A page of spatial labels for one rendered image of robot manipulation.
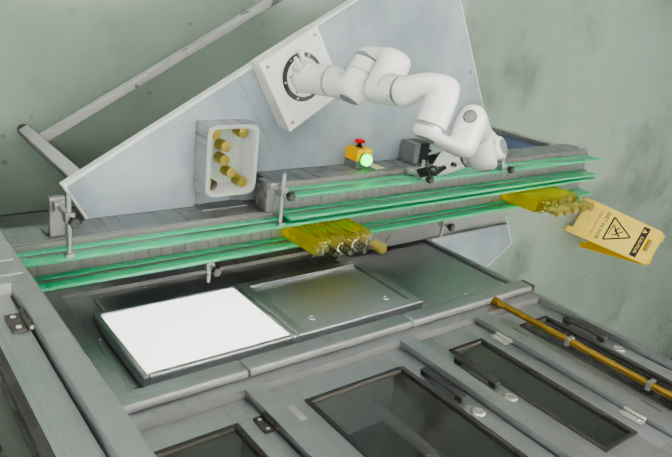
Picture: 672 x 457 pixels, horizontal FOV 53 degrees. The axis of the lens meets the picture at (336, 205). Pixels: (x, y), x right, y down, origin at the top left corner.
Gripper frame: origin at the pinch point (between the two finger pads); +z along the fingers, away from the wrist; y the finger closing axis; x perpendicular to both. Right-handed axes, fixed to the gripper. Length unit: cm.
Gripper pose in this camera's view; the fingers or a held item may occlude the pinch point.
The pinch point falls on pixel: (425, 166)
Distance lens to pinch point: 228.5
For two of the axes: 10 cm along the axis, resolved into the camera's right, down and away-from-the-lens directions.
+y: 4.4, -5.4, 7.2
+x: -4.6, -8.2, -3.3
